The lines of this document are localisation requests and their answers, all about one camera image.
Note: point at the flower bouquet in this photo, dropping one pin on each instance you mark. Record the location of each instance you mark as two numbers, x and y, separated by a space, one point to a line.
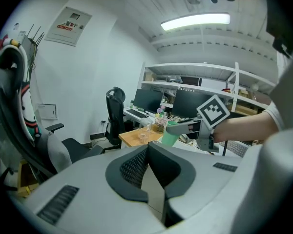
161 123

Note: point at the black office chair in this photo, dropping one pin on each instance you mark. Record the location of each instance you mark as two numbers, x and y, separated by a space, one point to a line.
114 116
75 145

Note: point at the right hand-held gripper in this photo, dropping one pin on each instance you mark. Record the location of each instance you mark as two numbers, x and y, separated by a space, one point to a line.
213 111

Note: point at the white keyboard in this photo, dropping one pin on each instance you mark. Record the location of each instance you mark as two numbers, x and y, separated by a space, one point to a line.
236 149

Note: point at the black keyboard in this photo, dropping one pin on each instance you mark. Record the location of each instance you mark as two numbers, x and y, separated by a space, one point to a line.
138 113

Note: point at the white shelving unit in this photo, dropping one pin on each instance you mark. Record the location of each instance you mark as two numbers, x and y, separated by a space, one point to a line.
185 68

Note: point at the grey office chair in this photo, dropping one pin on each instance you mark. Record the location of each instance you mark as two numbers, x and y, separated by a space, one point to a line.
56 152

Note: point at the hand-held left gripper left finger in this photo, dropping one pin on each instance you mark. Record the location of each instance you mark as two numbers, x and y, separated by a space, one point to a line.
88 191

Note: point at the black monitor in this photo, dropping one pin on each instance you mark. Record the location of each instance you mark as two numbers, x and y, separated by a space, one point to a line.
188 103
147 100

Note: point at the green cup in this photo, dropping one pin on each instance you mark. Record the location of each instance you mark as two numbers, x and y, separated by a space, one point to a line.
169 138

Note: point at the person's right forearm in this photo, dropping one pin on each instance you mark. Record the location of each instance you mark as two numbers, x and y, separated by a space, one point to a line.
241 128

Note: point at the yellow cardboard box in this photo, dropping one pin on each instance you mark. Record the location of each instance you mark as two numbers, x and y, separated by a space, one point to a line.
27 179

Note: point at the clear glass cup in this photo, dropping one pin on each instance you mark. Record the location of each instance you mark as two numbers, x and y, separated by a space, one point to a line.
143 136

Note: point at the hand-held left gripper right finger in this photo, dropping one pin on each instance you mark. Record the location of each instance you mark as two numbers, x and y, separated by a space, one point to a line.
205 174

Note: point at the wooden desk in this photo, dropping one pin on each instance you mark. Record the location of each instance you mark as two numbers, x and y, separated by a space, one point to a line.
131 138

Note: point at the clear glass jar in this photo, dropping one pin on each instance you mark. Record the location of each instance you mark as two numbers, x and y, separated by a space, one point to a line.
147 123

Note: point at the black chest harness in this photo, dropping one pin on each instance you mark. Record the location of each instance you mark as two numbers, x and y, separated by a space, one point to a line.
280 28

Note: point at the small white wall panel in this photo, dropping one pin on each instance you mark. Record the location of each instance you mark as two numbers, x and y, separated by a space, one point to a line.
47 111

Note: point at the white desk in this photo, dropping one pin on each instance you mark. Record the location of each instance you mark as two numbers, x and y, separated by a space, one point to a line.
131 121

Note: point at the long ceiling light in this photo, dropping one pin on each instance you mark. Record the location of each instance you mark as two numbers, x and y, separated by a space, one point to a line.
195 21

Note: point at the white cartoon print cloth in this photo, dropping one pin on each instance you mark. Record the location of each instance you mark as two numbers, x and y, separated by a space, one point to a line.
27 111

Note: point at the person's grey shirt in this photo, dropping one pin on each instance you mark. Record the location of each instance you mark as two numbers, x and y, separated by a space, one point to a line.
278 167

